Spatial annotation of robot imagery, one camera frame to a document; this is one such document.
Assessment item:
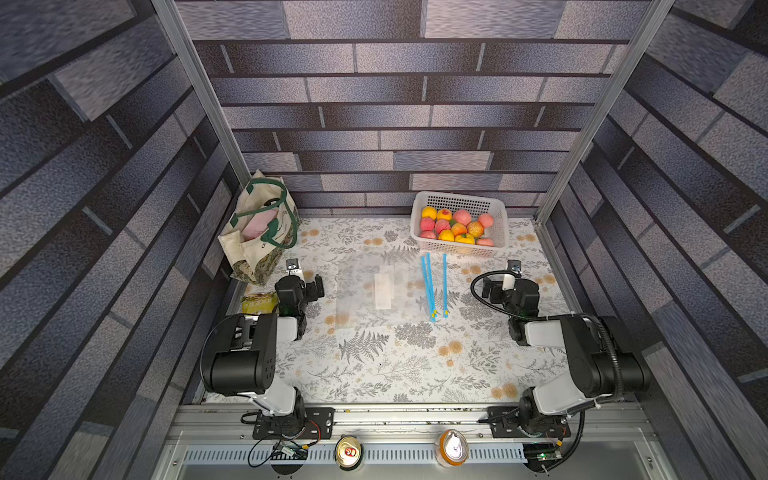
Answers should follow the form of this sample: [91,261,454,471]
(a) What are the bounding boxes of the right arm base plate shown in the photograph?
[482,405,571,440]

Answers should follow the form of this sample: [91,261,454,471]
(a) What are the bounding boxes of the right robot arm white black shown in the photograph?
[470,260,651,439]

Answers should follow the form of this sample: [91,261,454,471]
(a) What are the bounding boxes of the clear zip-top bag blue zipper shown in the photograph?
[335,250,430,328]

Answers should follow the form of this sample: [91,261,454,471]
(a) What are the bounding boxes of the orange clear bottle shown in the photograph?
[435,429,469,467]

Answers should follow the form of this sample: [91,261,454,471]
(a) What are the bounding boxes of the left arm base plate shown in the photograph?
[252,407,336,441]

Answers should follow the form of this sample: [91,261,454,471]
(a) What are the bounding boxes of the white plastic mesh basket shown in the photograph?
[410,191,511,257]

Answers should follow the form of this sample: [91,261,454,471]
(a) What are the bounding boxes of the canvas tote bag green handles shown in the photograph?
[218,172,300,286]

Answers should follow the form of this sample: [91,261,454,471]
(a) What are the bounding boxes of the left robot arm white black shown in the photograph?
[199,259,334,441]

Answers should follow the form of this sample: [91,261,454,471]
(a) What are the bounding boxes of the yellow snack packet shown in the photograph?
[241,293,278,315]

